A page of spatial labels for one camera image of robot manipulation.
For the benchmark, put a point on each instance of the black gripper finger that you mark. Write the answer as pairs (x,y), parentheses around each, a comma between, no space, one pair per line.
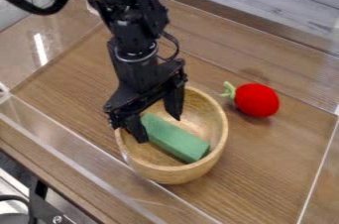
(136,129)
(173,98)

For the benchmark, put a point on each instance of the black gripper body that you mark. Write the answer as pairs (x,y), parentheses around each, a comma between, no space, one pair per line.
(143,79)

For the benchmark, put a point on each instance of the brown wooden bowl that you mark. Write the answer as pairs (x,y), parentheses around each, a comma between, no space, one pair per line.
(204,120)

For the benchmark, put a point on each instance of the green rectangular block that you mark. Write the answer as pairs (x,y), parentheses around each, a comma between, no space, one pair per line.
(173,140)

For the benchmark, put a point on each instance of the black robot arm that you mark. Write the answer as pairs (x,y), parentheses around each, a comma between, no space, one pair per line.
(136,22)

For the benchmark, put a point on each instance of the red plush strawberry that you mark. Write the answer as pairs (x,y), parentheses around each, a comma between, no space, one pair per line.
(255,99)

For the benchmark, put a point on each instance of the clear acrylic front wall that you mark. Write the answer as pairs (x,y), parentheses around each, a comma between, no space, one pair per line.
(131,180)

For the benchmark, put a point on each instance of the black table clamp bracket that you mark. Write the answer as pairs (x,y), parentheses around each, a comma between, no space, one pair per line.
(41,211)

